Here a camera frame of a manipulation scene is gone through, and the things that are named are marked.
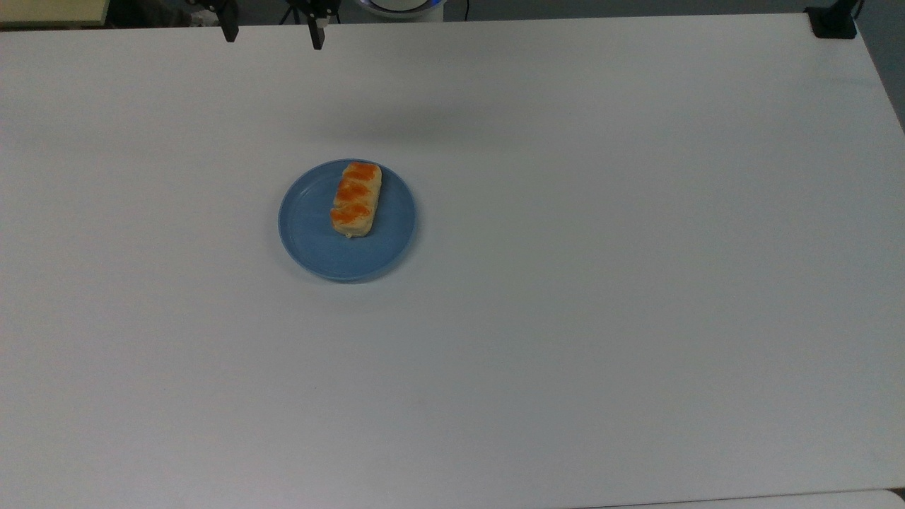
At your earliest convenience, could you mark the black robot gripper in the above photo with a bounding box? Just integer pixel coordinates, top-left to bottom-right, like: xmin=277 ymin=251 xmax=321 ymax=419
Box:
xmin=185 ymin=0 xmax=346 ymax=51

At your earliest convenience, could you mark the orange glazed bread loaf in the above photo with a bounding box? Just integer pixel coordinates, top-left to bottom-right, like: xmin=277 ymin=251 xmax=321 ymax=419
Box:
xmin=330 ymin=162 xmax=383 ymax=239

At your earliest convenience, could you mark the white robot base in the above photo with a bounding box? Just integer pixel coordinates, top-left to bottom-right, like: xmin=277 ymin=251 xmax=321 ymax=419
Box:
xmin=354 ymin=0 xmax=445 ymax=22

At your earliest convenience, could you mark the blue round plate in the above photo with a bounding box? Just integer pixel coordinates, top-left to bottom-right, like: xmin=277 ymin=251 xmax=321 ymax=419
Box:
xmin=278 ymin=158 xmax=418 ymax=283

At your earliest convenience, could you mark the yellowish wooden desk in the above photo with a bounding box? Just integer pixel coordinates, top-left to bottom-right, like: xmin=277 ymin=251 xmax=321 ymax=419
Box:
xmin=0 ymin=0 xmax=111 ymax=29

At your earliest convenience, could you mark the black camera stand clamp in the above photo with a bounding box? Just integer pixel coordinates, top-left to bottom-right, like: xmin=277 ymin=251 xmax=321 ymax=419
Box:
xmin=805 ymin=0 xmax=865 ymax=40

